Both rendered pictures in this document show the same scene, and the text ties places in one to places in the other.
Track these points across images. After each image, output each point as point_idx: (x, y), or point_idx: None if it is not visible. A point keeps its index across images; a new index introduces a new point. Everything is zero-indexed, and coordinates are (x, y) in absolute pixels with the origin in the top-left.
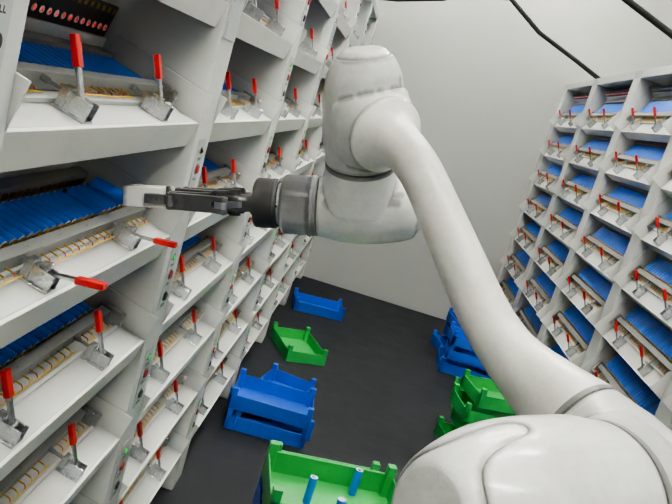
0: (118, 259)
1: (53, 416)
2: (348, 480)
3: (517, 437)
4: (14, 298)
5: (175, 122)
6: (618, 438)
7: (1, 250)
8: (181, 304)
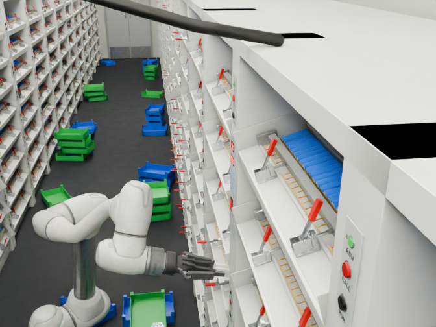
0: (220, 278)
1: (215, 303)
2: None
3: (92, 194)
4: (214, 237)
5: (224, 246)
6: (69, 200)
7: None
8: None
